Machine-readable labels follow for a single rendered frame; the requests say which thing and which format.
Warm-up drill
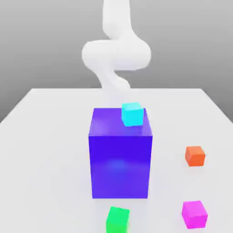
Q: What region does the small green cube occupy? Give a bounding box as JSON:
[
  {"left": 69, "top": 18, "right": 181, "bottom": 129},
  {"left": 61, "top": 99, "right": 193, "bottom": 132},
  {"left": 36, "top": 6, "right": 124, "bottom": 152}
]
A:
[{"left": 106, "top": 206, "right": 130, "bottom": 233}]

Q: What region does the small cyan cube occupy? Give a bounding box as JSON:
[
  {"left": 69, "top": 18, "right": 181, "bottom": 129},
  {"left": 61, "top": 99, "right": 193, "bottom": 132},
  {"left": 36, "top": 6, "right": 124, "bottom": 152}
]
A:
[{"left": 121, "top": 102, "right": 145, "bottom": 127}]

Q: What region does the large purple box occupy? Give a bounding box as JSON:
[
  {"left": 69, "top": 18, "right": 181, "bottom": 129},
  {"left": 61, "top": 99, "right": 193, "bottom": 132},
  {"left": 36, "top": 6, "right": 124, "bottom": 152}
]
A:
[{"left": 88, "top": 107, "right": 153, "bottom": 199}]

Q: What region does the small magenta cube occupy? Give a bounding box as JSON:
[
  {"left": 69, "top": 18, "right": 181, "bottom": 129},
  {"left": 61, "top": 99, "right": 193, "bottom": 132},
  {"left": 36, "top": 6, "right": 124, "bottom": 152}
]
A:
[{"left": 181, "top": 200, "right": 208, "bottom": 229}]

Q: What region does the small orange cube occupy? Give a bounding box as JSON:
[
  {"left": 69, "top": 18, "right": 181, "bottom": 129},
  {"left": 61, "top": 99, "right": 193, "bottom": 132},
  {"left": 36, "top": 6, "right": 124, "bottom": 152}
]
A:
[{"left": 185, "top": 146, "right": 206, "bottom": 167}]

